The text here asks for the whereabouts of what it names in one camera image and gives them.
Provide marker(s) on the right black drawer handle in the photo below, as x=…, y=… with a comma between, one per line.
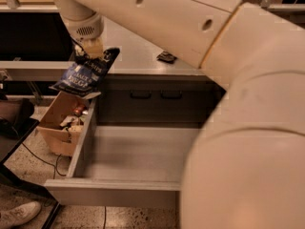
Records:
x=171, y=95

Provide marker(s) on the grey cabinet counter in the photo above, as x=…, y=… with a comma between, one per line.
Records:
x=137, y=69

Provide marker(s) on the grey open top drawer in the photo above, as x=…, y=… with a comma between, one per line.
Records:
x=131, y=152

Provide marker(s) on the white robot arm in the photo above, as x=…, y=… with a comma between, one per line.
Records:
x=246, y=167

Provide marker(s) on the cardboard box with trash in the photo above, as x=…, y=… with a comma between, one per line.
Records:
x=60, y=127

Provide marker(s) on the black table frame leg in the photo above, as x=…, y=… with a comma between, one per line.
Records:
x=7, y=177

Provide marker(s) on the blue Kettle chip bag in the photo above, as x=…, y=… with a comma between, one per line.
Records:
x=83, y=77

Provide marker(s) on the red can in box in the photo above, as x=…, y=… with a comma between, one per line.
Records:
x=79, y=109

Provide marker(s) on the black snack bag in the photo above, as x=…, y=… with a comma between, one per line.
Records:
x=166, y=57

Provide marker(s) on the black drawer handle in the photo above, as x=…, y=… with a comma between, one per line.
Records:
x=171, y=95
x=140, y=94

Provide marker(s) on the white shoe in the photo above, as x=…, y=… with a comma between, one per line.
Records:
x=19, y=215

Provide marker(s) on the left black drawer handle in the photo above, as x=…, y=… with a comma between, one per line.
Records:
x=140, y=94

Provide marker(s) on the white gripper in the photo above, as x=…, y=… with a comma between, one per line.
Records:
x=85, y=29

